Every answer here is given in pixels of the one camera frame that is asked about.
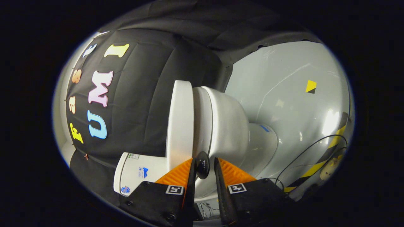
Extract yellow black striped tape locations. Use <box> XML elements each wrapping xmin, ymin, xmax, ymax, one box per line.
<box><xmin>283</xmin><ymin>112</ymin><xmax>349</xmax><ymax>193</ymax></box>

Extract black backdrop cloth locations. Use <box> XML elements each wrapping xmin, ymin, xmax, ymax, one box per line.
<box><xmin>65</xmin><ymin>0</ymin><xmax>322</xmax><ymax>205</ymax></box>

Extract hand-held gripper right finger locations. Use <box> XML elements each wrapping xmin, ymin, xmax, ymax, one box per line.
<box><xmin>214</xmin><ymin>157</ymin><xmax>291</xmax><ymax>226</ymax></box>

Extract white toilet lid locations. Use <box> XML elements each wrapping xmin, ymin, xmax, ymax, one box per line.
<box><xmin>166</xmin><ymin>80</ymin><xmax>211</xmax><ymax>180</ymax></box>

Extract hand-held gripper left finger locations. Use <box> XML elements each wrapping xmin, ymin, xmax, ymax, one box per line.
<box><xmin>118</xmin><ymin>157</ymin><xmax>198</xmax><ymax>227</ymax></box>

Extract thin black cable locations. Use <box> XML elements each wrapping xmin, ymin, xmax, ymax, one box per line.
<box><xmin>275</xmin><ymin>135</ymin><xmax>348</xmax><ymax>189</ymax></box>

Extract beige round object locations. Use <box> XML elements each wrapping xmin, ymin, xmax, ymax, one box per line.
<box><xmin>320</xmin><ymin>157</ymin><xmax>342</xmax><ymax>181</ymax></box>

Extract white ceramic toilet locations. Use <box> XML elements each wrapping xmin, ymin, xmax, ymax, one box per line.
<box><xmin>113</xmin><ymin>86</ymin><xmax>279</xmax><ymax>202</ymax></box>

